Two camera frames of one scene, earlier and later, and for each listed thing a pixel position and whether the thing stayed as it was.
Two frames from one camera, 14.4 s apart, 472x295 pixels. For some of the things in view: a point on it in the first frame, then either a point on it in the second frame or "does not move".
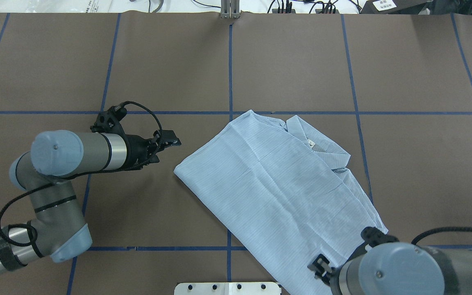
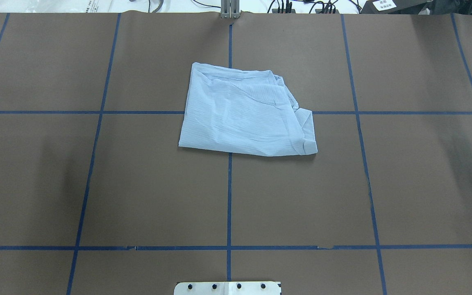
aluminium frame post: x=230 y=9 does not move
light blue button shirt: x=278 y=189 -> x=243 y=111
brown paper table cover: x=410 y=100 does not move
